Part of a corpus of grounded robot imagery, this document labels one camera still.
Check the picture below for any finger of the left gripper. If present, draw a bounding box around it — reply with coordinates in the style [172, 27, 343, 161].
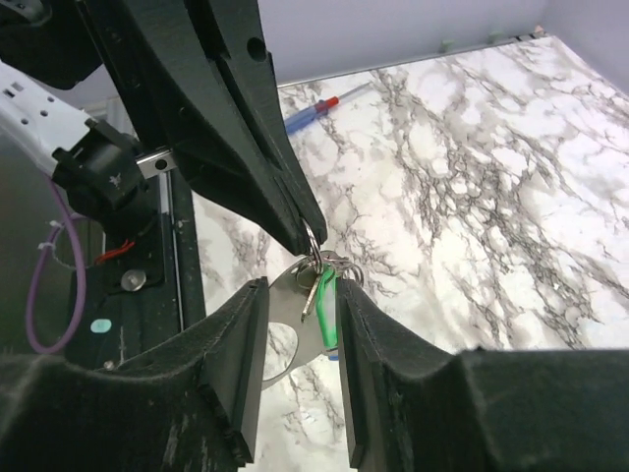
[186, 1, 325, 242]
[77, 1, 311, 256]

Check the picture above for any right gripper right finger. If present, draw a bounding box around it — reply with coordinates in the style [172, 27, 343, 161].
[336, 281, 628, 471]

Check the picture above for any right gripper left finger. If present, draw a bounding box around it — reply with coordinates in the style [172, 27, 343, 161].
[1, 278, 269, 471]

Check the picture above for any small wire key ring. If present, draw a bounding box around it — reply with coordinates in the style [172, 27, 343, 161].
[300, 218, 366, 286]

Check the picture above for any silver metal key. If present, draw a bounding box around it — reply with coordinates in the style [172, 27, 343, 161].
[296, 263, 323, 323]

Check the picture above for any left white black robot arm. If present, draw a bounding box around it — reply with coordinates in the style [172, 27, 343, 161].
[1, 1, 327, 256]

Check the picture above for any red blue screwdriver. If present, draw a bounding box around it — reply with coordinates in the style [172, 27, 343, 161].
[284, 83, 372, 136]

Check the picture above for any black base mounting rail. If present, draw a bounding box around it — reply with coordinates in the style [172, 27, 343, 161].
[63, 171, 206, 370]

